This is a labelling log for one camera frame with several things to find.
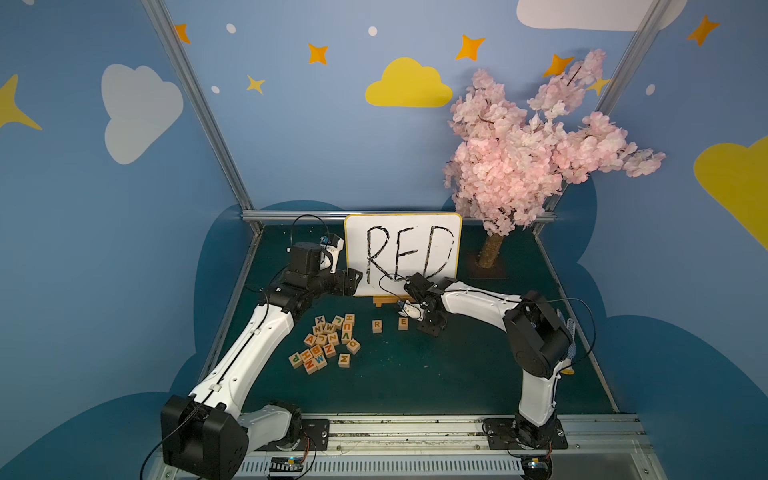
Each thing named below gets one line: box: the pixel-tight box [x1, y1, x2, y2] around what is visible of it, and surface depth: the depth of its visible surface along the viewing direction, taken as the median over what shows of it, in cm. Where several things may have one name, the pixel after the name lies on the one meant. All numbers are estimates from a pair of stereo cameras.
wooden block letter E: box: [398, 317, 409, 331], surface depth 94 cm
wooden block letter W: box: [314, 353, 328, 370], surface depth 86 cm
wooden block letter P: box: [288, 352, 303, 369], surface depth 86 cm
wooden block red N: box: [303, 358, 318, 375], surface depth 85 cm
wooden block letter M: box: [338, 353, 351, 368], surface depth 86 cm
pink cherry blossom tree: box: [443, 49, 667, 269], surface depth 69 cm
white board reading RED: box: [345, 213, 462, 297], surface depth 90 cm
